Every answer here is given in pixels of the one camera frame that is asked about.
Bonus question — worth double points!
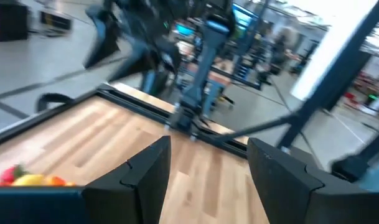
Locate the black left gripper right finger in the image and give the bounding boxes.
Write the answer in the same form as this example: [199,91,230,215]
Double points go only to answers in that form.
[247,138,379,224]

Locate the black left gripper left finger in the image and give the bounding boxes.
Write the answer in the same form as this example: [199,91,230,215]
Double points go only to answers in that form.
[0,135,172,224]

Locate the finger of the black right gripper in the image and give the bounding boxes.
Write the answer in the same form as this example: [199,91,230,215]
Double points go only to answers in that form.
[84,5,121,70]
[109,36,155,83]

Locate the small orange toy fruit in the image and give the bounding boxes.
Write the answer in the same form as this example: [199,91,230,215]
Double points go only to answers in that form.
[44,175,68,187]

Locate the black floor box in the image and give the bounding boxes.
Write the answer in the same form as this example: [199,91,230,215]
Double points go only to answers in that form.
[39,10,74,33]

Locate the black table clamp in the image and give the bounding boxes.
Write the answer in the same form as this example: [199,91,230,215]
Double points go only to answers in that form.
[35,92,75,113]

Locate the blue lit screen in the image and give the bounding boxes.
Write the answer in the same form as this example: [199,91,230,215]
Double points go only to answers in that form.
[232,2,259,30]

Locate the black cabinet pink lights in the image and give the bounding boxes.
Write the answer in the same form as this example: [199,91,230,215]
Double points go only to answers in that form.
[0,1,30,43]

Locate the yellow toy mango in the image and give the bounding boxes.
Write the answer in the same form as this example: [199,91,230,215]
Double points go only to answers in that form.
[12,174,49,187]

